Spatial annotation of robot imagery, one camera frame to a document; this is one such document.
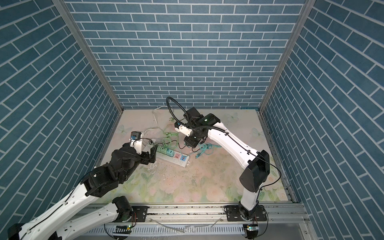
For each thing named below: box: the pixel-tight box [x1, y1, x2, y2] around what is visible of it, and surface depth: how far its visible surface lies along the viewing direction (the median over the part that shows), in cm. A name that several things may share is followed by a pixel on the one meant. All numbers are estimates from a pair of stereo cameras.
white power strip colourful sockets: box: [155, 151, 190, 167], surface depth 93 cm
